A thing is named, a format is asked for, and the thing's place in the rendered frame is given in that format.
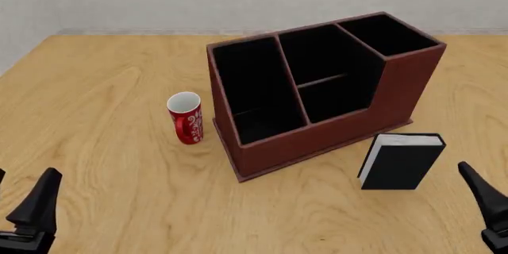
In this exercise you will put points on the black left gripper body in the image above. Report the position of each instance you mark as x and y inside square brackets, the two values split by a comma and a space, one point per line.
[24, 241]

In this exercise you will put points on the black book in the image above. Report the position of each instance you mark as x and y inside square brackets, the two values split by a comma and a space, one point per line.
[401, 164]

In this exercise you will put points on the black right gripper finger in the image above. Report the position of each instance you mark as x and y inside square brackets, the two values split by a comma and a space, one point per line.
[485, 194]

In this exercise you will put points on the red-brown desk caddy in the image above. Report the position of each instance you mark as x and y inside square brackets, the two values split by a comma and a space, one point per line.
[401, 87]

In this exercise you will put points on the red patterned mug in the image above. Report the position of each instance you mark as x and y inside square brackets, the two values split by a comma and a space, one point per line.
[191, 126]

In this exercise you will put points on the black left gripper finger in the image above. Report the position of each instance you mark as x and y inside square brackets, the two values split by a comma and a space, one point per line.
[36, 200]
[1, 175]

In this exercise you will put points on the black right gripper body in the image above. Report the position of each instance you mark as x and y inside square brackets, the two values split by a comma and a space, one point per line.
[496, 240]

